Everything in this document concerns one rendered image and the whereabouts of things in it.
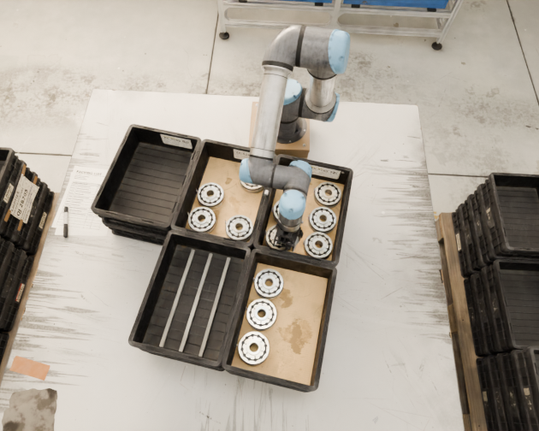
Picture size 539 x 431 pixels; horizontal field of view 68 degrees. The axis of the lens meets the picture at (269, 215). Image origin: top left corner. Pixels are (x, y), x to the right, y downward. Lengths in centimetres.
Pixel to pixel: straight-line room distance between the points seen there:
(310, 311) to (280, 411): 35
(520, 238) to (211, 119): 157
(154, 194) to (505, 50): 301
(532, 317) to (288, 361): 126
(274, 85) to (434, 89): 218
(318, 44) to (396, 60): 220
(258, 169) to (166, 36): 239
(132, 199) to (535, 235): 184
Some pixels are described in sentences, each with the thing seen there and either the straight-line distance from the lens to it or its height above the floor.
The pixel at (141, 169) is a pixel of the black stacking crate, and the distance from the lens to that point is 170.
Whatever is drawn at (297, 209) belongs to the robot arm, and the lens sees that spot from 113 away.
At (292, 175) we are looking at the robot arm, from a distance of 121.
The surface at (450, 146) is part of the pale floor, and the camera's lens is 300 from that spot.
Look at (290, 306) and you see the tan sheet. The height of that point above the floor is 83.
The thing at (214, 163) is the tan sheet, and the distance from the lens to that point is 166.
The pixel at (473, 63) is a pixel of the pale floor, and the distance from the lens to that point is 360.
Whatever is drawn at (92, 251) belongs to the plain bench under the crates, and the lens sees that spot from 175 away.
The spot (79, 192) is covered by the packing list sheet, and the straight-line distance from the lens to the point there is 189.
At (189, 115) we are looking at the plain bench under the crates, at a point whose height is 70.
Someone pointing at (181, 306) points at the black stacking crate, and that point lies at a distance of 145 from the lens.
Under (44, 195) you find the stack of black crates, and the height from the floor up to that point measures 25.
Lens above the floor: 222
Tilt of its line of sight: 65 degrees down
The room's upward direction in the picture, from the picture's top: 3 degrees clockwise
